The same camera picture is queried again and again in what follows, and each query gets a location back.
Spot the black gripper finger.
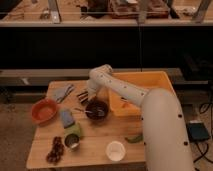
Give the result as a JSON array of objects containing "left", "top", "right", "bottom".
[
  {"left": 77, "top": 91, "right": 88, "bottom": 99},
  {"left": 80, "top": 96, "right": 89, "bottom": 103}
]

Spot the grey folded cloth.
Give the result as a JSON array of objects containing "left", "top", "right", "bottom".
[{"left": 52, "top": 84, "right": 74, "bottom": 103}]

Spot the metal spoon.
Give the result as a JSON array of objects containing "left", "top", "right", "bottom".
[{"left": 74, "top": 108, "right": 95, "bottom": 115}]

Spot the dark brown bowl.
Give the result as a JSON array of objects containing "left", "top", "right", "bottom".
[{"left": 85, "top": 100, "right": 109, "bottom": 120}]

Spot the wooden table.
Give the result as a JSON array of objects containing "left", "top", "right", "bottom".
[{"left": 26, "top": 79, "right": 148, "bottom": 170}]

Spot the green cloth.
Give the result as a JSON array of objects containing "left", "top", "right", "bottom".
[{"left": 65, "top": 123, "right": 83, "bottom": 138}]

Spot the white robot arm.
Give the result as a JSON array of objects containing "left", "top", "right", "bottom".
[{"left": 86, "top": 64, "right": 195, "bottom": 171}]

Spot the green chili pepper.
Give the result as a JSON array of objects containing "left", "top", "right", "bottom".
[{"left": 125, "top": 134, "right": 143, "bottom": 144}]

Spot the orange bowl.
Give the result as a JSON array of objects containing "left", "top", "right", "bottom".
[{"left": 31, "top": 99, "right": 58, "bottom": 124}]

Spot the blue eraser sponge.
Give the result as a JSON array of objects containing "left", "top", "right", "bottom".
[{"left": 60, "top": 109, "right": 75, "bottom": 128}]

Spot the blue foot pedal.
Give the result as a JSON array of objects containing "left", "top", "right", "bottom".
[{"left": 187, "top": 122, "right": 210, "bottom": 142}]

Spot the white round cup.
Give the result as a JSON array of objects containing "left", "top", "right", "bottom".
[{"left": 105, "top": 141, "right": 126, "bottom": 162}]

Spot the dark grape bunch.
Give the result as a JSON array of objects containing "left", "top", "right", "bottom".
[{"left": 46, "top": 137, "right": 64, "bottom": 164}]

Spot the yellow plastic bin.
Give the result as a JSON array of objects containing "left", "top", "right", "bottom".
[{"left": 108, "top": 70, "right": 176, "bottom": 118}]

